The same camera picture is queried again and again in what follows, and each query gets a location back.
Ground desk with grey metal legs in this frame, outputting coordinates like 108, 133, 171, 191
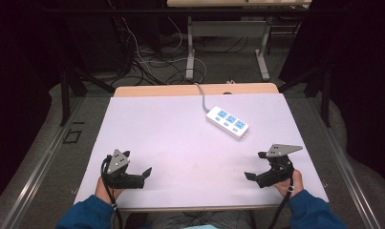
166, 0, 313, 82

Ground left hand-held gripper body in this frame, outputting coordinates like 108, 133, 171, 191
100, 148, 146, 191

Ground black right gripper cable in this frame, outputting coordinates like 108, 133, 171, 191
267, 176, 294, 229

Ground white table mat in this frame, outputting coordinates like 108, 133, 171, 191
73, 93, 330, 210

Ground tangle of floor cables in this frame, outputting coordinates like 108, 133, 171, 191
105, 12, 208, 87

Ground person's left hand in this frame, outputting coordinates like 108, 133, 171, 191
95, 176, 124, 205

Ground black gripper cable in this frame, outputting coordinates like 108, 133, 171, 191
267, 176, 294, 229
99, 155, 124, 229

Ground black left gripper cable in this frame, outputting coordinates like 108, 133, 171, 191
99, 155, 124, 229

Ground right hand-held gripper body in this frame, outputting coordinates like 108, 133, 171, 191
257, 143, 304, 189

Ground black metal stand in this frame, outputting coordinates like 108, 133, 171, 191
277, 63, 332, 129
59, 65, 117, 127

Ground aluminium floor rail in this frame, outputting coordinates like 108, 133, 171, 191
0, 94, 87, 229
307, 96, 383, 229

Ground dark curtain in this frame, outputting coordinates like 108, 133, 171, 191
277, 0, 385, 185
0, 0, 67, 211

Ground white power strip blue sockets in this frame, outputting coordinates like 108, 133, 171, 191
205, 106, 249, 140

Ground person's right hand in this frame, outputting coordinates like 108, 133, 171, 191
273, 169, 305, 198

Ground grey power strip cable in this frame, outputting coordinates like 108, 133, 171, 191
193, 82, 211, 114

